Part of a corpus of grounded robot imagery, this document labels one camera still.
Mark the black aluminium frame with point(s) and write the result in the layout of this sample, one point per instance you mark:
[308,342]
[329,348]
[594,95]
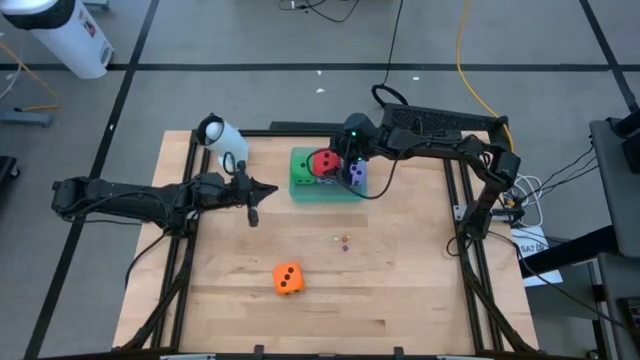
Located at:
[300,133]

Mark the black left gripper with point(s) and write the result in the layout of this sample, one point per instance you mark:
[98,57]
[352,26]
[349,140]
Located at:
[225,192]

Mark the white paper label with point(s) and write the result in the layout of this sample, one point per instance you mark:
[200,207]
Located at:
[532,247]

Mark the red foam die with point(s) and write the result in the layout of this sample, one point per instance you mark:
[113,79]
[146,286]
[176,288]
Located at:
[326,162]

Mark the black table clamp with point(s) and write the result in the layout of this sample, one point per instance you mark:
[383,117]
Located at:
[258,351]
[398,351]

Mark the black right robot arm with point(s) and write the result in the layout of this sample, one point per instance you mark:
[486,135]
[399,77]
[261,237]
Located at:
[450,147]

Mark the grey metal stand foot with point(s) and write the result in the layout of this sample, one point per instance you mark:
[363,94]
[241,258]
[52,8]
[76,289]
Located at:
[25,118]

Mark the white cylindrical bin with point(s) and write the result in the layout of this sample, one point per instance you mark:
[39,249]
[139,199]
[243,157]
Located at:
[70,40]

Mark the black desk beam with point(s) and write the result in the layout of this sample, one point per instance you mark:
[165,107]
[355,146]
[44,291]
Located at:
[575,250]

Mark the black object on cart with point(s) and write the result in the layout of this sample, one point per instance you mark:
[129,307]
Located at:
[631,150]

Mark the orange foam die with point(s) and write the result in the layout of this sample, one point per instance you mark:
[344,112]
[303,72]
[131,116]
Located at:
[288,279]

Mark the teal translucent plastic tray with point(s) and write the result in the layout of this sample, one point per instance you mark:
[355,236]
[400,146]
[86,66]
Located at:
[320,195]

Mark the black caster base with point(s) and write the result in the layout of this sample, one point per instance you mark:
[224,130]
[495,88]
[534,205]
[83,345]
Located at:
[6,170]

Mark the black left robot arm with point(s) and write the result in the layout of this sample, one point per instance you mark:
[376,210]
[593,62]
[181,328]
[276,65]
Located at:
[125,200]

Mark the grey cart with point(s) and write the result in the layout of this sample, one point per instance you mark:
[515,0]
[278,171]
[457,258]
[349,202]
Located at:
[615,210]

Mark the green foam die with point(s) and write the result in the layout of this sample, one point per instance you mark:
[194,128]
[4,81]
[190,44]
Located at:
[301,170]

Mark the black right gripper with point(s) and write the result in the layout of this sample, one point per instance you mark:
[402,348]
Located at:
[354,142]

